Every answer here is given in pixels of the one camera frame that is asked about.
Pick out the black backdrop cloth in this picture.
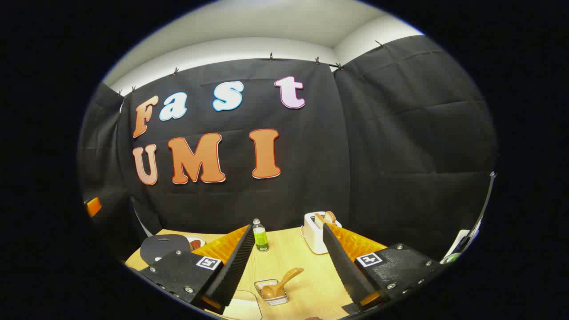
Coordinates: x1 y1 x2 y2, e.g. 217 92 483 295
78 35 497 263

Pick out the green drink bottle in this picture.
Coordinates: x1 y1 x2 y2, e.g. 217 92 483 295
252 218 269 252

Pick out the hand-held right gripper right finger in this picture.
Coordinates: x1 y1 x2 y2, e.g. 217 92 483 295
322 223 445 312

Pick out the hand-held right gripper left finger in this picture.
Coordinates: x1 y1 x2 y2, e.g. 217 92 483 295
138 224 256 314

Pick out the clear rice container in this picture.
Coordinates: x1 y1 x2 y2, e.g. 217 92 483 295
221 290 263 320

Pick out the dark grey rice cooker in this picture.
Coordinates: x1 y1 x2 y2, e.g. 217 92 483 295
140 234 192 266

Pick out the wooden spoon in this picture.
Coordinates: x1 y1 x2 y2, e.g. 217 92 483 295
261 267 305 299

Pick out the white toaster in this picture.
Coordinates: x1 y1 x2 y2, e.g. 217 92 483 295
301 211 343 255

